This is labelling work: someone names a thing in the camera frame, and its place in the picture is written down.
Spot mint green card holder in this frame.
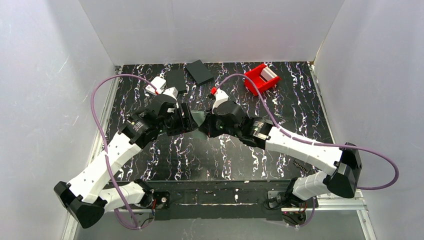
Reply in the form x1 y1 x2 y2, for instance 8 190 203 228
191 110 208 140

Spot red plastic bin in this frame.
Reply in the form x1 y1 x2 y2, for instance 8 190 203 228
244 63 281 96

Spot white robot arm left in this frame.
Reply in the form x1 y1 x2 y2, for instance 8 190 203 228
53 93 198 229

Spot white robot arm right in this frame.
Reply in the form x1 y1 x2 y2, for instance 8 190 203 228
199 101 362 201

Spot white small box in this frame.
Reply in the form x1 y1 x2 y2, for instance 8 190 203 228
145 76 166 95

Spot black flat box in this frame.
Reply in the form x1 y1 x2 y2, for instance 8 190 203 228
165 69 188 94

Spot black flat box angled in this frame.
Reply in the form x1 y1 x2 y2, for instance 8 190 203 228
185 59 214 86

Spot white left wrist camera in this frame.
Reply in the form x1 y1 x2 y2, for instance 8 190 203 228
162 87 178 105

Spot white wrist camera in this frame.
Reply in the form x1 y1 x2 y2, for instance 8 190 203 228
210 87 229 112
162 87 178 105

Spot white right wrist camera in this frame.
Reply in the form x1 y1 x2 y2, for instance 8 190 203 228
210 87 229 112

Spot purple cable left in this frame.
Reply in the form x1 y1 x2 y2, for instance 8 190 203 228
91 74 160 231

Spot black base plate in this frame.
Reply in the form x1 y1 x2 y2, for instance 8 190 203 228
133 179 318 222

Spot aluminium rail frame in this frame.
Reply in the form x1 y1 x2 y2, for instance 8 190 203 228
63 194 377 240

